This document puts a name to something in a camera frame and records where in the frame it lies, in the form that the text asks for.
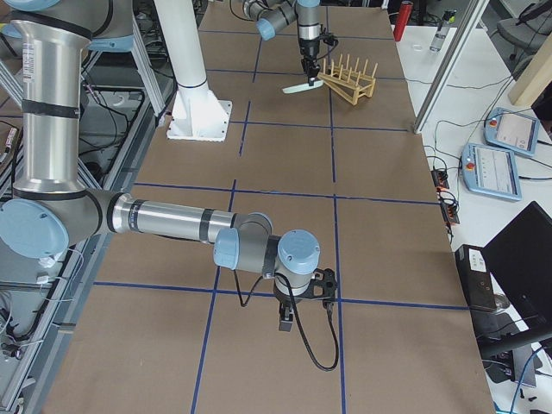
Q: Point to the orange black power strip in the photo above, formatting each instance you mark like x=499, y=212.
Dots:
x=447, y=200

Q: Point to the black computer box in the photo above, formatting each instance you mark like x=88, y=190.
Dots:
x=475, y=278

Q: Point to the wooden dish rack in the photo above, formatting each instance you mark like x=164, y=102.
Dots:
x=350, y=78

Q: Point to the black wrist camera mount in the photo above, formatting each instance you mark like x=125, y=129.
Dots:
x=329, y=39

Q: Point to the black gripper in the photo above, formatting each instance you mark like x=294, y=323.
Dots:
x=283, y=297
x=309, y=48

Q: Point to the near blue teach pendant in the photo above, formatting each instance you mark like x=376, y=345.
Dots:
x=491, y=171

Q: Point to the far blue teach pendant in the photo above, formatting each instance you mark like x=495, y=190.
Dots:
x=511, y=130

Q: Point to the blue teach pendant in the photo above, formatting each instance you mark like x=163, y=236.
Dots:
x=491, y=171
x=511, y=130

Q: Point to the clear water bottle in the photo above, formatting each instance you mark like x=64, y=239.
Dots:
x=442, y=30

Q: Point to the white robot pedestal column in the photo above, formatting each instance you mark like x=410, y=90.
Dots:
x=197, y=114

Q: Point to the black monitor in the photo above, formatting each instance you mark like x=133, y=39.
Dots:
x=519, y=258

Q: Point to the red cylinder bottle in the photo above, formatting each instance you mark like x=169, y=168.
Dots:
x=404, y=14

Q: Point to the light green plate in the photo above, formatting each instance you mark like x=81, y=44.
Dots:
x=302, y=87

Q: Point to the aluminium frame post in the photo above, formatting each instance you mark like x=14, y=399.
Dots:
x=473, y=13

